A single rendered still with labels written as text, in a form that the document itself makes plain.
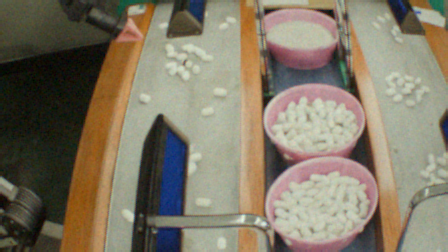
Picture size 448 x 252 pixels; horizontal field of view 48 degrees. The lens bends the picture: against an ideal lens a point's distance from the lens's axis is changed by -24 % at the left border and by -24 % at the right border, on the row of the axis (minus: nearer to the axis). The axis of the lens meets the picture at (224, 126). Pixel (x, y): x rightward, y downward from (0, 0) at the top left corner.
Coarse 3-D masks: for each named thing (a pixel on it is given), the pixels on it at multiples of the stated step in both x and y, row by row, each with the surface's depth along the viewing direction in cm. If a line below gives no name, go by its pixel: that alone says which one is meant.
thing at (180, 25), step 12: (180, 0) 135; (192, 0) 137; (204, 0) 143; (180, 12) 129; (192, 12) 133; (204, 12) 139; (168, 24) 135; (180, 24) 131; (192, 24) 131; (168, 36) 133; (180, 36) 133
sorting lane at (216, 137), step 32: (224, 0) 210; (160, 32) 197; (224, 32) 191; (160, 64) 181; (192, 64) 179; (224, 64) 177; (160, 96) 169; (192, 96) 167; (224, 96) 166; (128, 128) 160; (192, 128) 157; (224, 128) 156; (128, 160) 151; (224, 160) 147; (128, 192) 142; (192, 192) 140; (224, 192) 139; (128, 224) 133
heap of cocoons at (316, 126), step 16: (288, 112) 158; (304, 112) 158; (320, 112) 156; (336, 112) 156; (352, 112) 156; (272, 128) 154; (288, 128) 154; (304, 128) 153; (320, 128) 152; (336, 128) 151; (352, 128) 150; (288, 144) 150; (304, 144) 149; (320, 144) 147; (336, 144) 146
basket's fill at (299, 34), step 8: (280, 24) 195; (288, 24) 194; (296, 24) 195; (304, 24) 193; (312, 24) 194; (272, 32) 191; (280, 32) 190; (288, 32) 189; (296, 32) 190; (304, 32) 190; (312, 32) 190; (320, 32) 189; (328, 32) 189; (272, 40) 187; (280, 40) 186; (288, 40) 186; (296, 40) 185; (304, 40) 185; (312, 40) 185; (320, 40) 186; (328, 40) 186
